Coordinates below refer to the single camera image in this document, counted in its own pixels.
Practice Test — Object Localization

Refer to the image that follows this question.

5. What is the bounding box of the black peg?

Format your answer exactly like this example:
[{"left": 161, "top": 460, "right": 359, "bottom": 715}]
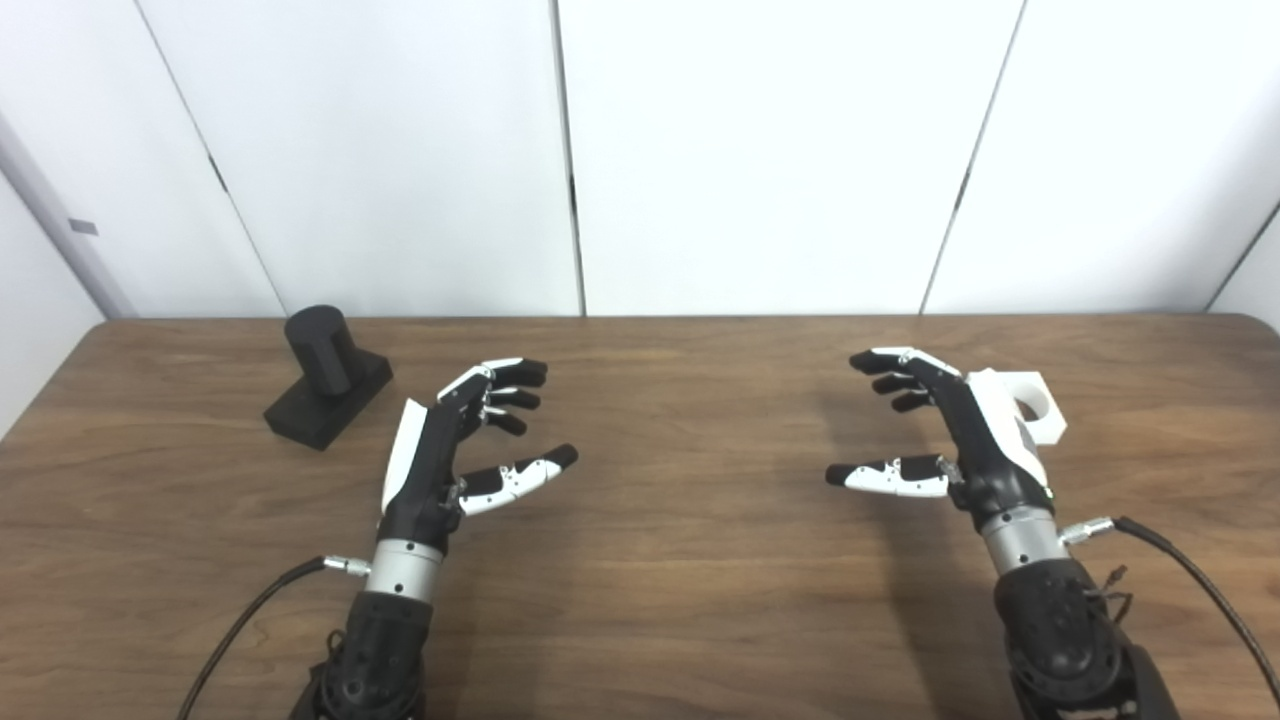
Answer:
[{"left": 263, "top": 305, "right": 394, "bottom": 451}]

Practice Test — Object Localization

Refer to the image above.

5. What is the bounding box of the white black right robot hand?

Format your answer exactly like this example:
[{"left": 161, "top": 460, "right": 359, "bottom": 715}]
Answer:
[{"left": 825, "top": 346, "right": 1057, "bottom": 536}]

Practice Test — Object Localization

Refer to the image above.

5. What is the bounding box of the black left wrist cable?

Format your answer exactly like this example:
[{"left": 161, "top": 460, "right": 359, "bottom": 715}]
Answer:
[{"left": 178, "top": 556, "right": 373, "bottom": 720}]

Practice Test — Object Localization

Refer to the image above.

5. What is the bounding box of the white square piece with hole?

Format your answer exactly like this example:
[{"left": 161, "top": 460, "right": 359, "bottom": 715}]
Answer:
[{"left": 998, "top": 370, "right": 1068, "bottom": 447}]

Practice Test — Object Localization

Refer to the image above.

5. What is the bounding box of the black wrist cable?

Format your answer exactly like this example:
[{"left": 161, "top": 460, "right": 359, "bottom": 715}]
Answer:
[
  {"left": 178, "top": 556, "right": 373, "bottom": 720},
  {"left": 1060, "top": 516, "right": 1280, "bottom": 703}
]

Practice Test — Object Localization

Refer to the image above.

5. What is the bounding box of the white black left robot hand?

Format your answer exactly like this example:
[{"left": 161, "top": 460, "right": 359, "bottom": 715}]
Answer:
[{"left": 378, "top": 356, "right": 580, "bottom": 549}]

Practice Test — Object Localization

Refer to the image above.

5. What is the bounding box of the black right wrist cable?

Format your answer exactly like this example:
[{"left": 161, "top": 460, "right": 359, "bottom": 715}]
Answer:
[{"left": 1060, "top": 516, "right": 1280, "bottom": 703}]

